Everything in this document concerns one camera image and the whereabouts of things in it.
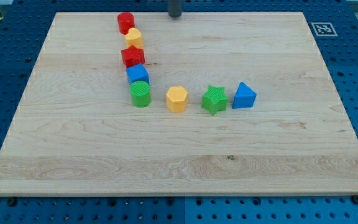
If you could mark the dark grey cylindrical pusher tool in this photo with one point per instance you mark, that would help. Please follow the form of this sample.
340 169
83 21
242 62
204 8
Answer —
175 8

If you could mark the red cylinder block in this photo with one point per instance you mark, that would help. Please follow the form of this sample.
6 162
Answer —
125 22

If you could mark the yellow heart block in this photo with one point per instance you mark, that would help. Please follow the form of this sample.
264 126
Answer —
134 37

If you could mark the red star block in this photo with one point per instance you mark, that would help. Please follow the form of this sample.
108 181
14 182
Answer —
132 56

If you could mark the blue cube block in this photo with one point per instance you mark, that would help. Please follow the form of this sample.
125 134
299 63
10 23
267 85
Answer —
137 73

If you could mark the yellow hexagon block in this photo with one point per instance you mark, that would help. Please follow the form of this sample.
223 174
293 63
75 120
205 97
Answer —
177 99

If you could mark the green cylinder block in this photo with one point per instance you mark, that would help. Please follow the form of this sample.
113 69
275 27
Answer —
140 94

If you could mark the green star block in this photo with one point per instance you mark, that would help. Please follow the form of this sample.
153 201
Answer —
215 99

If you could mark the blue triangle block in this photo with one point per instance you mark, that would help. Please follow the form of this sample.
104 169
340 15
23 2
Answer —
244 98

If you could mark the white fiducial marker tag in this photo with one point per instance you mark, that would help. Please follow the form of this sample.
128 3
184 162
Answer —
324 29

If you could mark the wooden board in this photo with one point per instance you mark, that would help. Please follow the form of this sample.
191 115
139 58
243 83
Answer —
76 132

